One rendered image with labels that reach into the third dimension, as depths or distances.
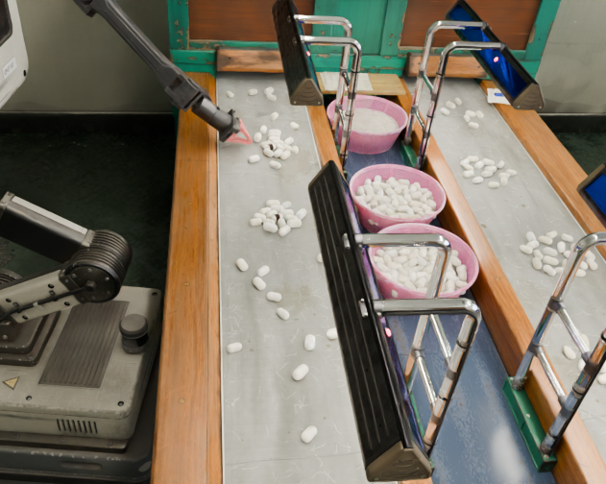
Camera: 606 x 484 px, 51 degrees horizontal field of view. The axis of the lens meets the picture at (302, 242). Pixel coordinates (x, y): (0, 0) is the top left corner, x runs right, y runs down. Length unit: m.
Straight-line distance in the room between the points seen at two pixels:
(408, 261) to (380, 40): 1.03
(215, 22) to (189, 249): 1.01
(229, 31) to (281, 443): 1.52
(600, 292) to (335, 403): 0.75
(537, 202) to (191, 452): 1.22
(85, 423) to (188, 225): 0.53
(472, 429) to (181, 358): 0.60
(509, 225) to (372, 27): 0.92
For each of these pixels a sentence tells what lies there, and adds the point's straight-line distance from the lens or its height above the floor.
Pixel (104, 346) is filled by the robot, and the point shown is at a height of 0.48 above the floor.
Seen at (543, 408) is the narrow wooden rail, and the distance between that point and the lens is 1.38.
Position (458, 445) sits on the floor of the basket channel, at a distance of 1.35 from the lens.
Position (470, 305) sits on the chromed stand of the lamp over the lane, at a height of 1.12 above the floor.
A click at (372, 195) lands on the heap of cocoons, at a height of 0.74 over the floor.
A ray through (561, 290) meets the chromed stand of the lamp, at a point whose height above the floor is 1.00.
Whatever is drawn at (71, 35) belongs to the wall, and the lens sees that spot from 3.34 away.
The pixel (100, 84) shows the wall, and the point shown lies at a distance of 3.43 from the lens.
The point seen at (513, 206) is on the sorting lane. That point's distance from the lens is 1.89.
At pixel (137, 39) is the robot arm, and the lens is 1.89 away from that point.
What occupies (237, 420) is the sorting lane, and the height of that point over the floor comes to 0.74.
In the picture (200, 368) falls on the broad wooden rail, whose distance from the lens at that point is 1.27.
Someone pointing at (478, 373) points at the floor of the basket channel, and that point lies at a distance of 1.48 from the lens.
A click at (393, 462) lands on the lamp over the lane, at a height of 1.08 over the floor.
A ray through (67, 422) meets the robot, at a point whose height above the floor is 0.42.
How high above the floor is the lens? 1.75
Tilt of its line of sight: 39 degrees down
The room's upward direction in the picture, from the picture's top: 6 degrees clockwise
